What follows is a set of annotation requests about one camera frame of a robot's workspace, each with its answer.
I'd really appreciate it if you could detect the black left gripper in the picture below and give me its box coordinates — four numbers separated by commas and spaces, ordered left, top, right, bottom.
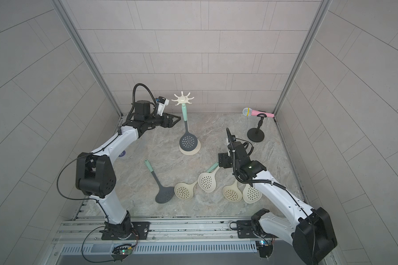
143, 112, 180, 129

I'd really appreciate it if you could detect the cream utensil rack stand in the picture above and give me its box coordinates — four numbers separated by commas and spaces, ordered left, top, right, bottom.
172, 92, 201, 156

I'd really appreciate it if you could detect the grey skimmer green handle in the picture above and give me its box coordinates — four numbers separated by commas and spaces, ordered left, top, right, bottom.
144, 159, 175, 204
179, 103, 199, 151

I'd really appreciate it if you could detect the cream skimmer green handle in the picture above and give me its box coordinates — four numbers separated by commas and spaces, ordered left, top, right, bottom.
198, 162, 219, 193

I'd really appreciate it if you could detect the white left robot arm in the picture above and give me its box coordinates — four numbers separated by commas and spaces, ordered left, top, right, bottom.
74, 97, 181, 240

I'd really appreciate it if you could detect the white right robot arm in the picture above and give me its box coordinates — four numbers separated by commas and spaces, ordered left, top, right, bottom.
219, 130, 338, 265

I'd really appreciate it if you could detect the cream skimmer rightmost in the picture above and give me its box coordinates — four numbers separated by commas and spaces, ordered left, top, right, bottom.
242, 184, 262, 204

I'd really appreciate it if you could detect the cream skimmer leftmost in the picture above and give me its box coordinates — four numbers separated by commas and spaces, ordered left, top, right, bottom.
174, 181, 197, 200

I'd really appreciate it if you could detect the pink toy microphone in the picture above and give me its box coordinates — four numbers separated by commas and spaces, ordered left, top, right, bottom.
242, 108, 275, 118

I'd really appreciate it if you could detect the right green circuit board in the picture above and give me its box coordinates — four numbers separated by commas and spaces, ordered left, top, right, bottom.
255, 240, 274, 259

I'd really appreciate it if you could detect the green circuit board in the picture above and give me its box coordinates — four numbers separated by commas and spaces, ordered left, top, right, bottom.
255, 240, 274, 259
111, 244, 133, 261

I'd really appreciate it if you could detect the left green circuit board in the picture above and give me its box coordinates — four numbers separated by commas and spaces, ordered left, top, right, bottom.
111, 244, 133, 261

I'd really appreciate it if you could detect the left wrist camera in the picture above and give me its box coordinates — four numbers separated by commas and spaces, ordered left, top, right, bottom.
155, 96, 169, 116

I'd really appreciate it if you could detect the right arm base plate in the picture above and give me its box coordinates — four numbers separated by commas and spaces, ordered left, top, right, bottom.
235, 220, 263, 239

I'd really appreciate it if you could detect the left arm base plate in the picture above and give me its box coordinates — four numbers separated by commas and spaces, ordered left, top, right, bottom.
99, 221, 150, 240

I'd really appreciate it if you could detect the aluminium mounting rail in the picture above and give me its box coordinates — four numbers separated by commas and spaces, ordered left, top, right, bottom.
52, 217, 283, 263

